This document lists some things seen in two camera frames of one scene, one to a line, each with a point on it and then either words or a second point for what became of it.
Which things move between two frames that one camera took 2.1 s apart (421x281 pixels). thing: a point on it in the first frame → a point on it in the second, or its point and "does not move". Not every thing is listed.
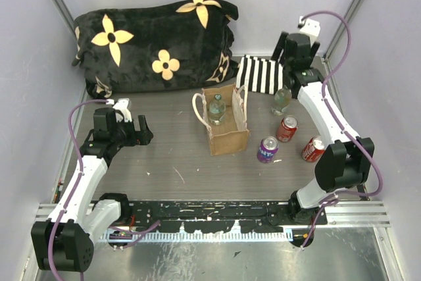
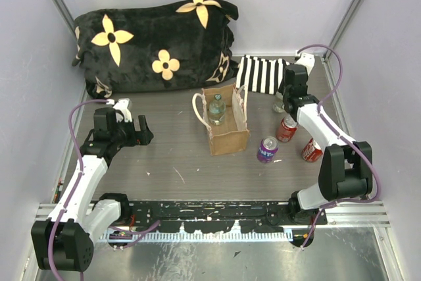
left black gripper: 138,137 does not move
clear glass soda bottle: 282,101 does not move
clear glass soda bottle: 217,109 does not move
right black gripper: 278,47 → 281,87
